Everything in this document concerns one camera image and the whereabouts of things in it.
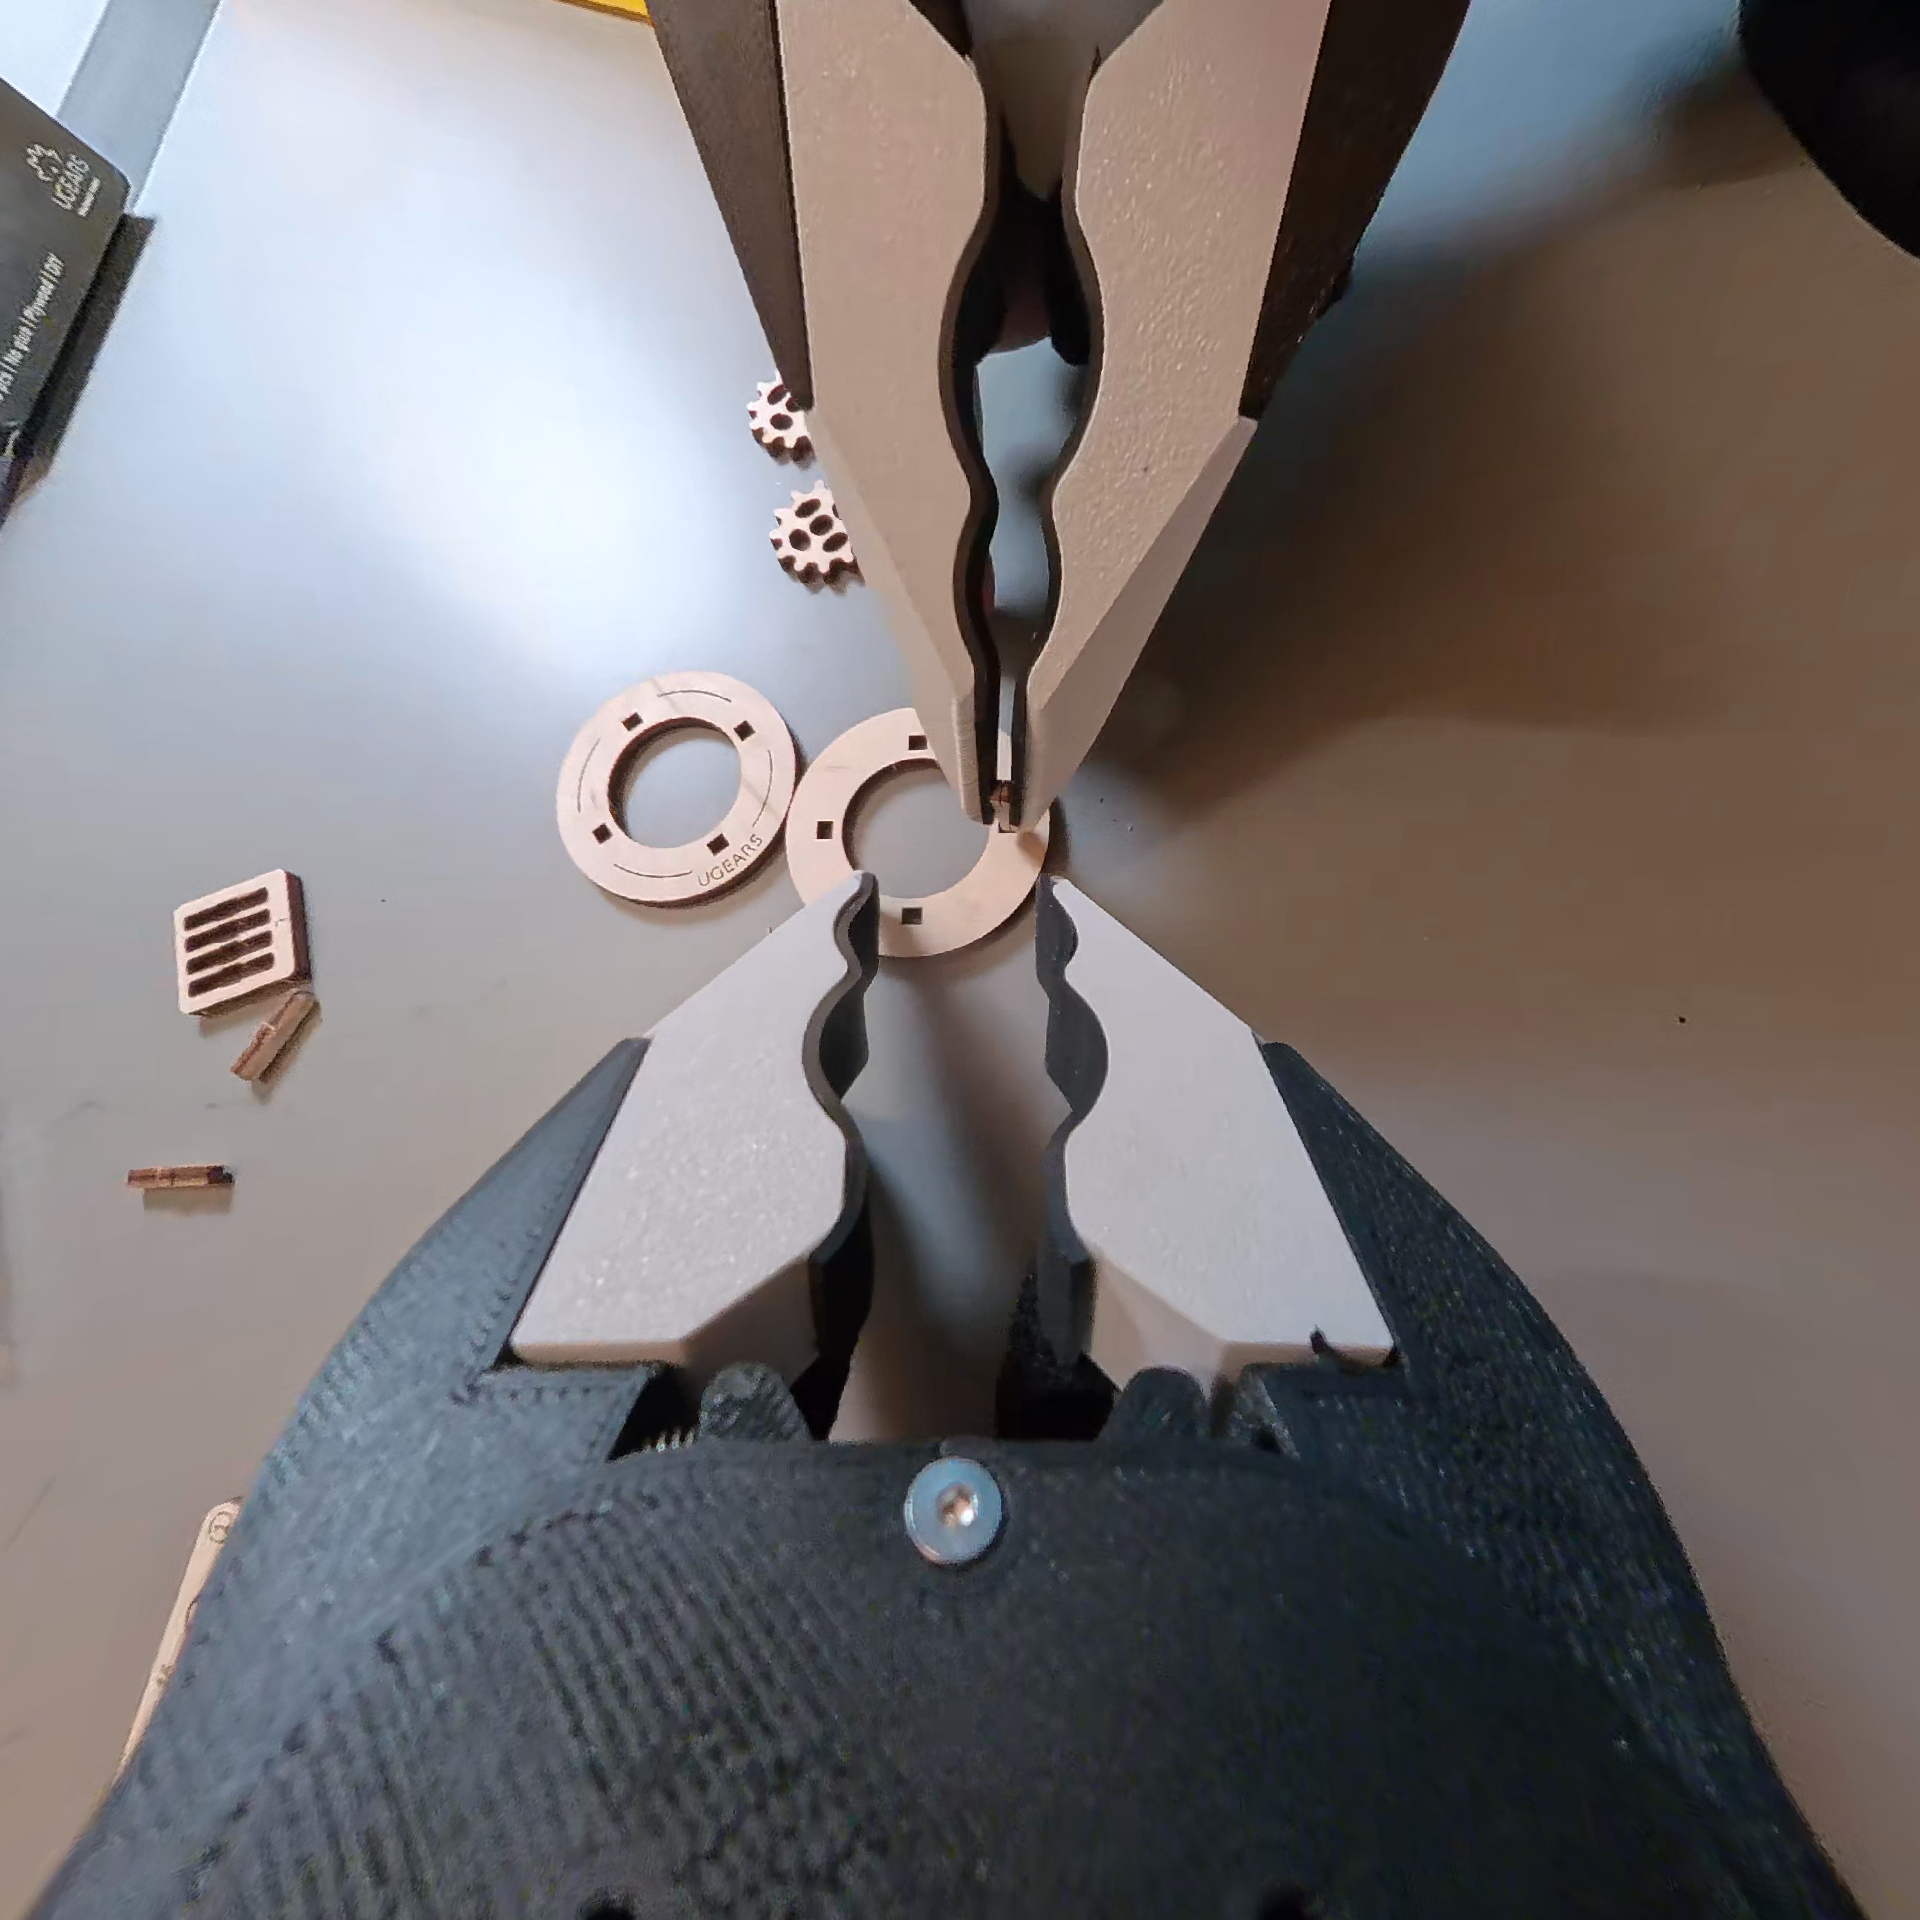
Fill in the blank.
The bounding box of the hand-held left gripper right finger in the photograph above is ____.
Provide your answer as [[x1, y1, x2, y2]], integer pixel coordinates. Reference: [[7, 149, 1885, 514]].
[[1035, 878, 1397, 1373]]

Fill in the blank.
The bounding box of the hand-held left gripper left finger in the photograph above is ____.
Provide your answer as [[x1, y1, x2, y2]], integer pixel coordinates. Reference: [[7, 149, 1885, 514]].
[[511, 874, 883, 1373]]

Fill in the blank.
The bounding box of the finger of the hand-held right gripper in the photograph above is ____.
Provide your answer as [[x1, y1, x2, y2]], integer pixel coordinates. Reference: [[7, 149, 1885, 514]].
[[1001, 0, 1338, 830], [774, 0, 1010, 828]]

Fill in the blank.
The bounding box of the large wooden ring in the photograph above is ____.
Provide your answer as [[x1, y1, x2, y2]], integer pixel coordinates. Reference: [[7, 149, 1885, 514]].
[[555, 670, 799, 910], [785, 708, 1053, 962]]

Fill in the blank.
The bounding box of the small wooden pin frame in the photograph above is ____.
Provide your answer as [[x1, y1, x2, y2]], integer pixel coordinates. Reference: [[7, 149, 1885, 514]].
[[173, 867, 314, 1025]]

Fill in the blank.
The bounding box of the wooden gear puzzle sheet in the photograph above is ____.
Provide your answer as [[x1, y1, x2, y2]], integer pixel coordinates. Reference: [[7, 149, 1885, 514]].
[[112, 1499, 250, 1787]]

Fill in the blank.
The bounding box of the person's right forearm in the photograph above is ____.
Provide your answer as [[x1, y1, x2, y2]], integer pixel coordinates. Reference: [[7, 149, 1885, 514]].
[[1741, 0, 1920, 251]]

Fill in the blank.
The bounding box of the grey desk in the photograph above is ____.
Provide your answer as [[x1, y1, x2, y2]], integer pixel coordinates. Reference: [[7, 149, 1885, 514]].
[[0, 0, 1920, 1920]]

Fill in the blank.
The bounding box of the black puzzle box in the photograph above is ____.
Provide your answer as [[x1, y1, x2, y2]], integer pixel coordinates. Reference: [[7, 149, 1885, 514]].
[[0, 76, 160, 527]]

